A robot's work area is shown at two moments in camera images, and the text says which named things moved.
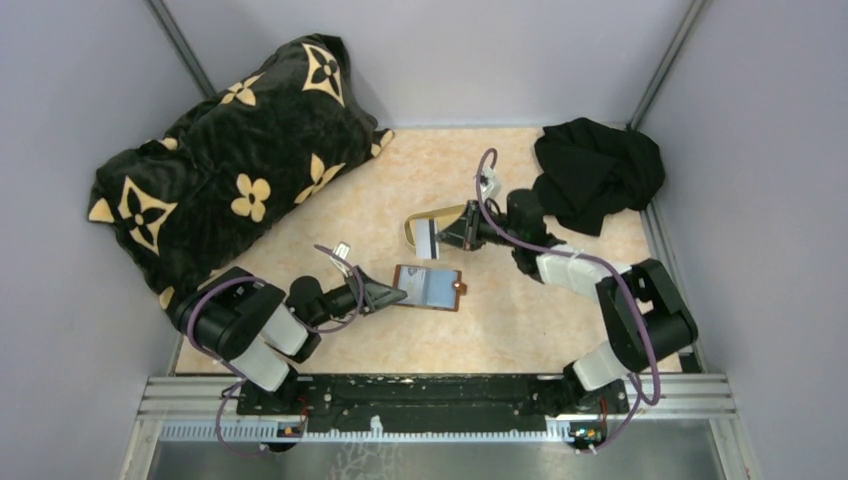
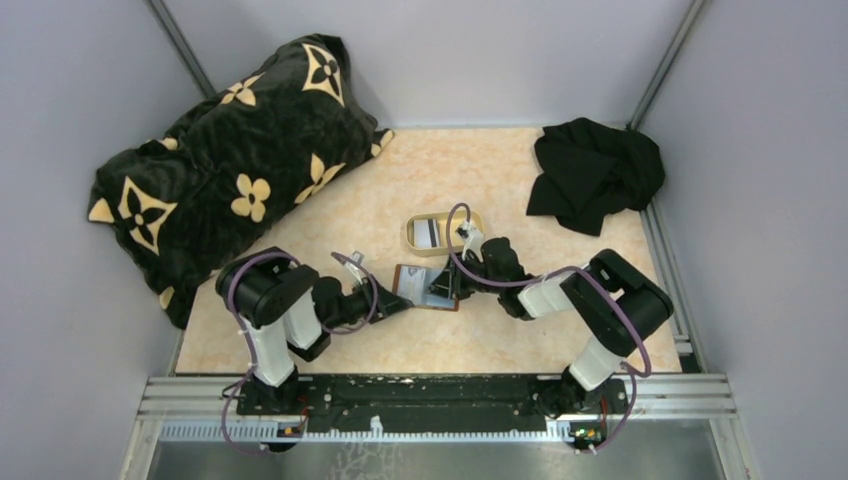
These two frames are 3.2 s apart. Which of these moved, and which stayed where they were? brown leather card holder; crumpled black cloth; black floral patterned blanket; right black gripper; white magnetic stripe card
Moved: white magnetic stripe card; right black gripper
Stayed: crumpled black cloth; black floral patterned blanket; brown leather card holder
